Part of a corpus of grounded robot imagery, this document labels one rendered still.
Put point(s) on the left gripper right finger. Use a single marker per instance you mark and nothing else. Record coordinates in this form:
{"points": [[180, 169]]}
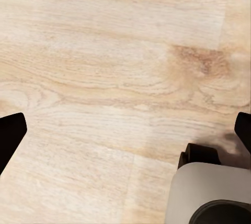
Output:
{"points": [[243, 129]]}

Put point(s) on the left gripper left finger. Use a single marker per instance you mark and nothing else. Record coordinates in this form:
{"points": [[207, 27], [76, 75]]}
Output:
{"points": [[12, 130]]}

